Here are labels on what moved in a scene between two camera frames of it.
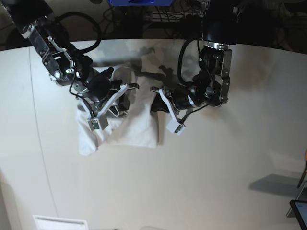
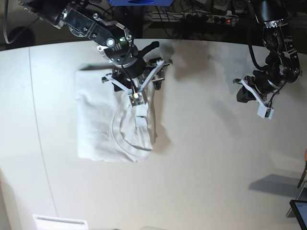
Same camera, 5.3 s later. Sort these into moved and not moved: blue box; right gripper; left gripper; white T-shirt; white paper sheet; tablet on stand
Moved: white T-shirt; right gripper; left gripper
Not moved: white paper sheet; tablet on stand; blue box
